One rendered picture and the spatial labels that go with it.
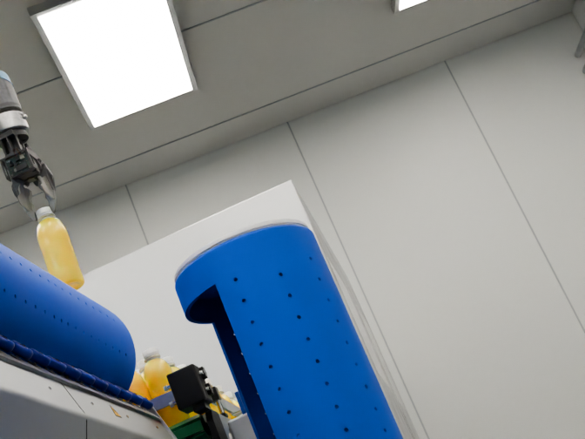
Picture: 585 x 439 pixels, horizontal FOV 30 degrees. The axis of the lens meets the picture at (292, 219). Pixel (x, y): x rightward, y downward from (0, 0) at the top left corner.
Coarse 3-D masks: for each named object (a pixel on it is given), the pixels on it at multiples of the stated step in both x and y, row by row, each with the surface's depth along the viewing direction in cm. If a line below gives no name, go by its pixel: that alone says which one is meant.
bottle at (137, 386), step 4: (136, 372) 264; (136, 376) 263; (140, 376) 264; (132, 380) 262; (136, 380) 262; (140, 380) 263; (132, 384) 261; (136, 384) 261; (140, 384) 262; (144, 384) 263; (132, 388) 261; (136, 388) 261; (140, 388) 261; (144, 388) 262; (132, 392) 260; (136, 392) 260; (140, 392) 261; (144, 392) 261; (148, 392) 263; (144, 396) 261; (148, 396) 262; (124, 400) 261; (136, 404) 259
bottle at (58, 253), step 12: (48, 216) 255; (48, 228) 252; (60, 228) 252; (48, 240) 250; (60, 240) 251; (48, 252) 250; (60, 252) 249; (72, 252) 251; (48, 264) 250; (60, 264) 248; (72, 264) 249; (60, 276) 247; (72, 276) 247
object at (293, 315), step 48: (240, 240) 196; (288, 240) 198; (192, 288) 198; (240, 288) 193; (288, 288) 193; (336, 288) 202; (240, 336) 191; (288, 336) 189; (336, 336) 192; (240, 384) 211; (288, 384) 186; (336, 384) 187; (288, 432) 184; (336, 432) 183; (384, 432) 187
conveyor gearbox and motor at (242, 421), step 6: (246, 414) 253; (234, 420) 253; (240, 420) 253; (246, 420) 252; (234, 426) 252; (240, 426) 252; (246, 426) 252; (234, 432) 252; (240, 432) 252; (246, 432) 251; (252, 432) 251; (234, 438) 252; (240, 438) 251; (246, 438) 251; (252, 438) 251
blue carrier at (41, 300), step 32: (0, 256) 185; (0, 288) 181; (32, 288) 195; (64, 288) 216; (0, 320) 182; (32, 320) 193; (64, 320) 207; (96, 320) 226; (64, 352) 208; (96, 352) 223; (128, 352) 242; (128, 384) 244
